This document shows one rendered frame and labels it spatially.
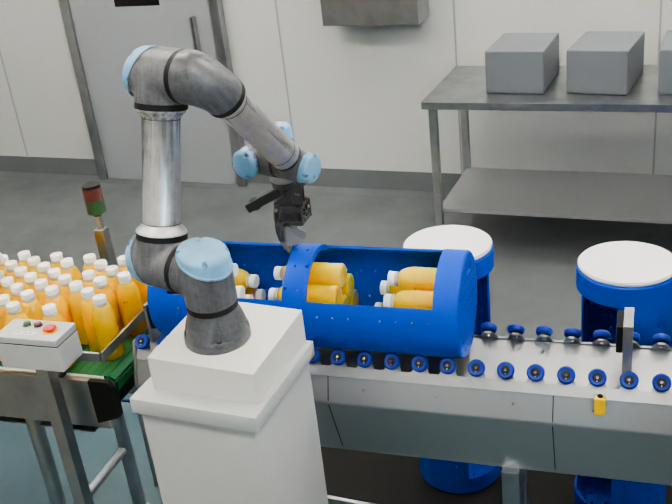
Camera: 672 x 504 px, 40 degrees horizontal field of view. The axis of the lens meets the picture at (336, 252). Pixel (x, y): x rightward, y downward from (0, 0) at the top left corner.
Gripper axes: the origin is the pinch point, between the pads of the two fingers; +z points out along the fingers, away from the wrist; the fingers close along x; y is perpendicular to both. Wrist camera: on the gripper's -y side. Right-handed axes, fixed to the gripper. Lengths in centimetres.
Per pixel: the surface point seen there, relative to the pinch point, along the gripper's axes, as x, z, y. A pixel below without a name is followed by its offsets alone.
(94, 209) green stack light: 33, 5, -82
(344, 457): 46, 108, -9
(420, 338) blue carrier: -13.9, 17.0, 39.3
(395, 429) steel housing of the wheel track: -11, 49, 29
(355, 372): -11.3, 30.8, 19.9
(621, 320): -1, 16, 88
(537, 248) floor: 258, 123, 38
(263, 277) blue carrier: 13.3, 16.6, -14.6
